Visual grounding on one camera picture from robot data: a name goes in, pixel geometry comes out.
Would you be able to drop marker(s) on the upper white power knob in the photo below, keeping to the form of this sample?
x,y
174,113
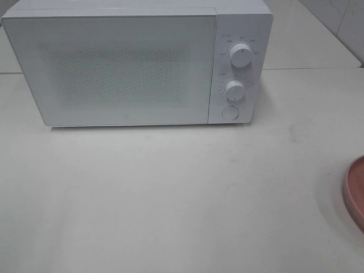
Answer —
x,y
240,54

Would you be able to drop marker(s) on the white microwave door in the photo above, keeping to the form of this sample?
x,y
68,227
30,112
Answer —
x,y
116,71

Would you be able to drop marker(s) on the white microwave oven body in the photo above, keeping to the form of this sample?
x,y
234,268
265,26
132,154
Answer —
x,y
248,21

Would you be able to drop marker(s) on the lower white timer knob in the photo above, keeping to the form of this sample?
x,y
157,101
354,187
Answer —
x,y
235,90

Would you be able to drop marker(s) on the pink round plate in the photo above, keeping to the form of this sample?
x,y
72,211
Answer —
x,y
353,191

